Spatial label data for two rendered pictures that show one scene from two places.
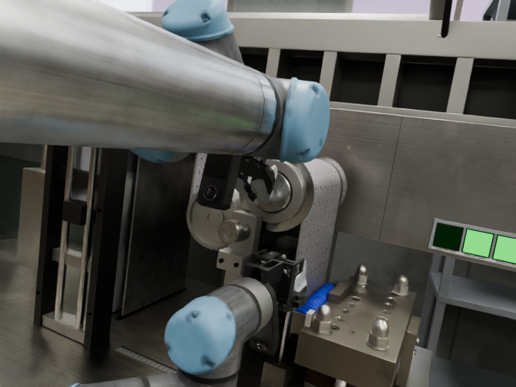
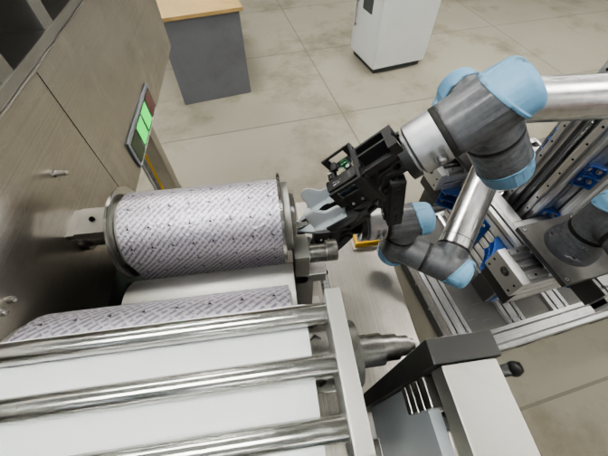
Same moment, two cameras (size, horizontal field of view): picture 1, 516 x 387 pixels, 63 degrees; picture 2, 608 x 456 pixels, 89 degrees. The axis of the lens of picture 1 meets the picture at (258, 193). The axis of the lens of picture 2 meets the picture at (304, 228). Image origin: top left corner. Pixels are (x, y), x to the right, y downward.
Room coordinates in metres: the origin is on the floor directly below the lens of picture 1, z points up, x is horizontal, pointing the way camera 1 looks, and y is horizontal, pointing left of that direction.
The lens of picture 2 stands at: (0.90, 0.26, 1.66)
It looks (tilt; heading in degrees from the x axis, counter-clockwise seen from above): 55 degrees down; 238
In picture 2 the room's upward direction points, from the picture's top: straight up
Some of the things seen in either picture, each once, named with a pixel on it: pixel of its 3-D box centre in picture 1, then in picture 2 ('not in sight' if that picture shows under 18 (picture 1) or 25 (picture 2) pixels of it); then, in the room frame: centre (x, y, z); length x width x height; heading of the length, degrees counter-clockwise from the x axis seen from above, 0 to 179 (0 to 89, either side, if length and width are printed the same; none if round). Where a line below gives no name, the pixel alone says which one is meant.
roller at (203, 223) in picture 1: (242, 211); (219, 308); (0.92, 0.03, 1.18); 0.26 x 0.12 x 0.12; 156
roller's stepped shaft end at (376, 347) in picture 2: not in sight; (384, 347); (0.78, 0.23, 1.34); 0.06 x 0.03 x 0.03; 156
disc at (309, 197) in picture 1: (275, 191); (281, 215); (0.76, -0.03, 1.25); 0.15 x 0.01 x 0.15; 66
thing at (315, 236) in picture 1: (314, 259); not in sight; (0.84, -0.13, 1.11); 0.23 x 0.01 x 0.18; 156
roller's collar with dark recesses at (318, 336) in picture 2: not in sight; (327, 356); (0.84, 0.21, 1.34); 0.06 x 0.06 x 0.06; 66
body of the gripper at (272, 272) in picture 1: (268, 286); (337, 225); (0.63, -0.04, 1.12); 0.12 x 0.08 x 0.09; 156
